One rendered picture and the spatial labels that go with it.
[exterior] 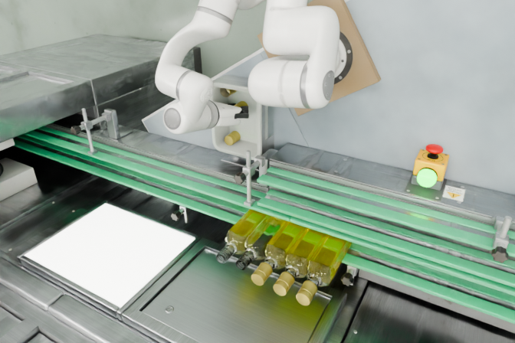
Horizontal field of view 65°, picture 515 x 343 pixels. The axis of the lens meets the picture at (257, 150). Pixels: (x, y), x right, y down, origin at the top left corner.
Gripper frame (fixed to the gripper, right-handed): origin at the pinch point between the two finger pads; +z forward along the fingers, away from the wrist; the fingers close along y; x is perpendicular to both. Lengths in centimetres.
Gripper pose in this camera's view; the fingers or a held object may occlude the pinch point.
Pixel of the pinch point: (237, 110)
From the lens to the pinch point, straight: 118.8
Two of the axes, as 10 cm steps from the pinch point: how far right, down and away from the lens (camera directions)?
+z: 4.8, -1.5, 8.7
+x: 1.3, -9.6, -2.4
